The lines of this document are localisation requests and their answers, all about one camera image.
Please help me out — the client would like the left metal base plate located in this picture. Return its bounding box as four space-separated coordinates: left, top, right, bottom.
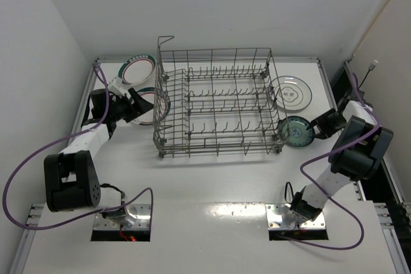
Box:
93 204 152 231

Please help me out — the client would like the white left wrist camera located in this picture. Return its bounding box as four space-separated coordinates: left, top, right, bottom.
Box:
108 77 127 96

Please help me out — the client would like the metal base plate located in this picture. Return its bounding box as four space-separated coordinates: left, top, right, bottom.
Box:
265 203 326 231
93 204 152 231

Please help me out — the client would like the green red rimmed plate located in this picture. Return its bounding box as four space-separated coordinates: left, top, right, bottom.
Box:
118 54 157 86
131 87 171 126

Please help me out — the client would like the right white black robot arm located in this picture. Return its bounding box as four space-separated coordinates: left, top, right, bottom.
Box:
290 100 394 222

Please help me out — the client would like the blue floral teal plate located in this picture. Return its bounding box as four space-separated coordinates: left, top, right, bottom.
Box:
279 116 314 148

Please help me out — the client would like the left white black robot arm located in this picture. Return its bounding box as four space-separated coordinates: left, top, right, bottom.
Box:
44 89 153 212

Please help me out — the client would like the black cable with white plug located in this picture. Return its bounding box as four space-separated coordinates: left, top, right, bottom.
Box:
358 58 379 90

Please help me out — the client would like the grey wire dish rack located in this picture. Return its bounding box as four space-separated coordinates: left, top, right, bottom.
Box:
153 36 286 158

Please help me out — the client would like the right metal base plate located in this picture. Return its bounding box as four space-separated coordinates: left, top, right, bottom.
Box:
265 203 326 231

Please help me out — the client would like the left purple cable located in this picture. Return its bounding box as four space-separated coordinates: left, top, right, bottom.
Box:
2 63 154 230

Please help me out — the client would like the white plate teal line pattern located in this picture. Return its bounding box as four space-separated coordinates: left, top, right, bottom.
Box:
268 76 313 112

